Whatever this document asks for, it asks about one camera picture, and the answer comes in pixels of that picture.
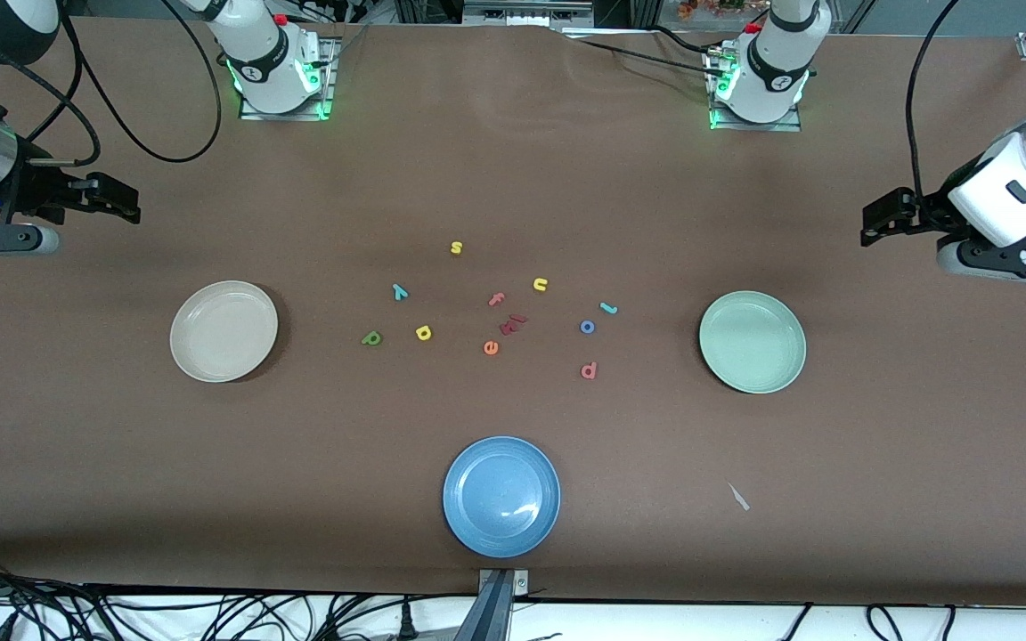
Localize beige round plate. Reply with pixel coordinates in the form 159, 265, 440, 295
169, 280, 280, 384

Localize green round plate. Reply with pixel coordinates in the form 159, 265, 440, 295
698, 290, 808, 395

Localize orange dried flowers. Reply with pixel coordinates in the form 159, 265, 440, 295
678, 0, 747, 20

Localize brown table cover sheet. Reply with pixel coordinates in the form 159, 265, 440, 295
0, 16, 1026, 608

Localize white labelled box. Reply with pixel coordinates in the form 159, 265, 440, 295
464, 2, 594, 26

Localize blue round plate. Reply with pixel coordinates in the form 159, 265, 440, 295
442, 435, 562, 560

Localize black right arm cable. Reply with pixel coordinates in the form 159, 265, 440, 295
0, 0, 223, 168

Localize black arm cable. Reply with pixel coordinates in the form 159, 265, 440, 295
903, 0, 964, 207
0, 0, 223, 168

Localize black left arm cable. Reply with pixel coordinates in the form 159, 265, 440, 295
903, 0, 964, 207

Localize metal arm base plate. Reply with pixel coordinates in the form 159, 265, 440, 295
240, 37, 338, 122
707, 46, 804, 134

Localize black base power cable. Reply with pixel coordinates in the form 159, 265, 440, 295
566, 34, 719, 79
647, 25, 714, 53

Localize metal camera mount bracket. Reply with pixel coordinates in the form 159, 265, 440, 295
455, 568, 532, 641

